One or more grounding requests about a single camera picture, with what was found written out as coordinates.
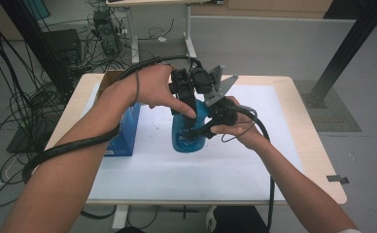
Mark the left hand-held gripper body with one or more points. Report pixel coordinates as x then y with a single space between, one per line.
183 84

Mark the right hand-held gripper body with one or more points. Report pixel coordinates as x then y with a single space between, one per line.
223 111

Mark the blue detergent bottle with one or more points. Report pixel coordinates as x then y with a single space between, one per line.
189 145

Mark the blue cardboard box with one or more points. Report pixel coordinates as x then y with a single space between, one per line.
128 136

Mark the person's left hand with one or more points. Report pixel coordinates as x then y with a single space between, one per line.
152 85

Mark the person's right hand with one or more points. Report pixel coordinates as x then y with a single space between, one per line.
249 129

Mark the white table mat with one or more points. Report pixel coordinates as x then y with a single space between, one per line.
183 174

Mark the white desk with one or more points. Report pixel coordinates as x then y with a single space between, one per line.
188 32

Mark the black computer tower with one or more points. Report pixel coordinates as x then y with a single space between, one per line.
107 34

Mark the person's dark trousers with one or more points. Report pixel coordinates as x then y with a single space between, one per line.
241 221

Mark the light wooden table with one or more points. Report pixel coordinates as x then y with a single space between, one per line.
313 155

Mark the grey floor mat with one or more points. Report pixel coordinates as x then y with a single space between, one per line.
338 116

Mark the black box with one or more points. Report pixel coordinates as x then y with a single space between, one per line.
61 45

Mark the black tape strip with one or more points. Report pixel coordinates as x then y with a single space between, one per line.
337 179

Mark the black metal frame post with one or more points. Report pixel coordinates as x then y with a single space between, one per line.
31 39
358 35

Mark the black floor base plate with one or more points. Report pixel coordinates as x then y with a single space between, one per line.
24 142

